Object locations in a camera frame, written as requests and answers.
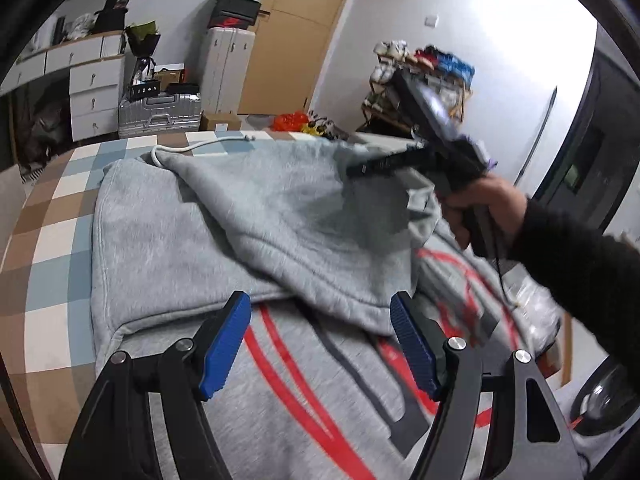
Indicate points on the thin grey pole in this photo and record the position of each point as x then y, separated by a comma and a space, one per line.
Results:
540, 130

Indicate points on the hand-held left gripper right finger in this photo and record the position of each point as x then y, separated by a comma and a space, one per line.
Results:
412, 345

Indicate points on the grey printed hoodie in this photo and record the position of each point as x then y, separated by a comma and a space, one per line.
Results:
280, 220

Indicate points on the small brown box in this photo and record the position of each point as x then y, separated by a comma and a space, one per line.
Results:
169, 75

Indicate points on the white light switch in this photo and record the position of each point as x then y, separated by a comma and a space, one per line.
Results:
431, 20

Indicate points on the dark clothes pile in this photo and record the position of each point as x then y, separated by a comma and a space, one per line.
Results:
42, 130

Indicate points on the orange bag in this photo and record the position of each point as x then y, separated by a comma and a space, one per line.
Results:
290, 121

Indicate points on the black framed glass door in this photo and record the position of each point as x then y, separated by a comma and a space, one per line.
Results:
590, 150

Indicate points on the black white striped mat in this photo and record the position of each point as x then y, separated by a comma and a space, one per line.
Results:
32, 174

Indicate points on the person's right forearm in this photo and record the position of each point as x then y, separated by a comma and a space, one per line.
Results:
575, 265

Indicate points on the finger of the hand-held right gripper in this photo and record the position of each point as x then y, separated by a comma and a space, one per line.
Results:
380, 164

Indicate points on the black red shoe box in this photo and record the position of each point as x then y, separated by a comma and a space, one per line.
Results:
232, 21

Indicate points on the brown cardboard box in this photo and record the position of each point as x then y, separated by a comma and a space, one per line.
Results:
220, 121

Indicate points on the clear plastic snack bag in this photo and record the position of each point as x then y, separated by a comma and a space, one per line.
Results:
535, 305

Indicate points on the white desk with drawers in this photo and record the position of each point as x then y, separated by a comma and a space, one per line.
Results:
90, 85

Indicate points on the black device with white marks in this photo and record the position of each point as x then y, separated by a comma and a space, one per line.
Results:
144, 90

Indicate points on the wooden door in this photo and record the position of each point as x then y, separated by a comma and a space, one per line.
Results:
295, 50

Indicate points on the silver suitcase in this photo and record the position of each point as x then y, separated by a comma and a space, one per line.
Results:
160, 117

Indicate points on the tall black bag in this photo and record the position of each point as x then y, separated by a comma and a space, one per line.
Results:
116, 10

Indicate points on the flat black box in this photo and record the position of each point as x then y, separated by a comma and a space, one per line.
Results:
182, 89

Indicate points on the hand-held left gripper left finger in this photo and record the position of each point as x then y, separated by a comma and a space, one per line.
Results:
227, 340

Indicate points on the white suitcase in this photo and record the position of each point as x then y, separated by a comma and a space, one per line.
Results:
227, 70

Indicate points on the black white printed bag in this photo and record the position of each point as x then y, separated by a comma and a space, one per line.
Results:
75, 26

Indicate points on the dark wrapped bouquet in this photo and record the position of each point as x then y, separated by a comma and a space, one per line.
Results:
142, 37

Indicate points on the yellow slippers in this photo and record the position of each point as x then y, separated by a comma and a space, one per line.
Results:
320, 129

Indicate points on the person's right hand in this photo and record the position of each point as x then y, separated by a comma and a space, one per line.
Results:
500, 205

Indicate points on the wooden shoe rack with shoes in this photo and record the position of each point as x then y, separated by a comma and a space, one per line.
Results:
445, 62

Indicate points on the checked blanket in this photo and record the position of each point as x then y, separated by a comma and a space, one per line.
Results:
45, 260

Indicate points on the dark grey shoe box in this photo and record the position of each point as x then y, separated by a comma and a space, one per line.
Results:
237, 5

